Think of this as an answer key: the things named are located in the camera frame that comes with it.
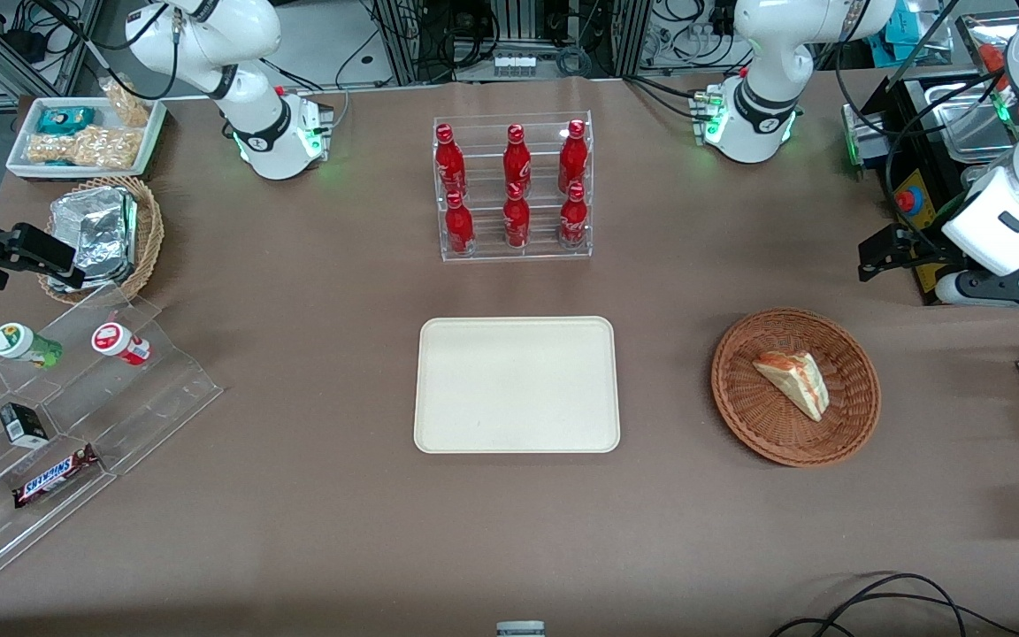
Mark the clear acrylic bottle rack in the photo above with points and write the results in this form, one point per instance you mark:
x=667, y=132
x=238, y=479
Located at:
x=483, y=252

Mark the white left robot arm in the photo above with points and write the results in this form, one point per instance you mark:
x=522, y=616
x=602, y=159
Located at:
x=762, y=62

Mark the small black box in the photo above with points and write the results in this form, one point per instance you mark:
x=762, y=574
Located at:
x=23, y=425

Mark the small clear snack bag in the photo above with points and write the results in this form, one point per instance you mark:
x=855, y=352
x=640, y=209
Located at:
x=127, y=104

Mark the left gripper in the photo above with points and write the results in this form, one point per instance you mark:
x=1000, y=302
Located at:
x=919, y=250

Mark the steel warmer pan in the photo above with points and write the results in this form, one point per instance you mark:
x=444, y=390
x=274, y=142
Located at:
x=969, y=119

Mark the black food warmer cabinet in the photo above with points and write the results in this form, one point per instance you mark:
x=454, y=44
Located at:
x=916, y=115

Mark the red emergency stop button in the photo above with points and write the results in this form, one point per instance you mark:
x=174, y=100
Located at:
x=908, y=198

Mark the triangular sandwich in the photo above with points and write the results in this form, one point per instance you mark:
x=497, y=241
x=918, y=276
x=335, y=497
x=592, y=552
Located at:
x=794, y=380

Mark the silver foil food pack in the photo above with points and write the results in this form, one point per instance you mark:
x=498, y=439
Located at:
x=94, y=226
x=107, y=276

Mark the large peanut snack bag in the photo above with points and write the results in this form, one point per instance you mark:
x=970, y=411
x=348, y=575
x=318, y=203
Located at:
x=85, y=148

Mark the cream plastic tray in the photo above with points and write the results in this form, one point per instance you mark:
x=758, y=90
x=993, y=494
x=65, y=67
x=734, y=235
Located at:
x=517, y=385

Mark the teal cardboard box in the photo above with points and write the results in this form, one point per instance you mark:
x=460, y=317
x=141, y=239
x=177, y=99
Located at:
x=912, y=40

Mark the green lidded drink bottle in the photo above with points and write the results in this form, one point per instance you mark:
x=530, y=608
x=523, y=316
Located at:
x=19, y=342

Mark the silver drawer with green edge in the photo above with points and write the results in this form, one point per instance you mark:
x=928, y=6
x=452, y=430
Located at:
x=863, y=141

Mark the red lidded drink bottle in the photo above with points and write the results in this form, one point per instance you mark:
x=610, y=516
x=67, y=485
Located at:
x=116, y=341

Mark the red cola bottle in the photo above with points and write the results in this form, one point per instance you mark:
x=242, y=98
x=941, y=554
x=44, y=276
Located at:
x=459, y=228
x=572, y=157
x=516, y=221
x=449, y=164
x=517, y=159
x=573, y=219

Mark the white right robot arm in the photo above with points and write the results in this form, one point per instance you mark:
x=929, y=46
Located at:
x=209, y=44

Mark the white rectangular snack tray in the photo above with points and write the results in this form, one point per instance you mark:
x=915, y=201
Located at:
x=23, y=133

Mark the teal snack packet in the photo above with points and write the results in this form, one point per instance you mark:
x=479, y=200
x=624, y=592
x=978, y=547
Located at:
x=65, y=119

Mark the deep brown wicker basket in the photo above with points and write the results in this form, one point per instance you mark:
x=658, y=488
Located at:
x=151, y=234

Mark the grey device at table edge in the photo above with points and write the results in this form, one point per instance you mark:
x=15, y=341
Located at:
x=520, y=629

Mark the snickers chocolate bar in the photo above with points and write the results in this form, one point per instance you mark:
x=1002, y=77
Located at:
x=54, y=476

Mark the clear acrylic stepped display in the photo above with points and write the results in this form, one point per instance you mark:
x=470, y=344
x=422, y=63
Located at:
x=147, y=407

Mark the brown shallow wicker basket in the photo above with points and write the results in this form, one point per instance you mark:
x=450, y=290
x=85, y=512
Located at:
x=757, y=425

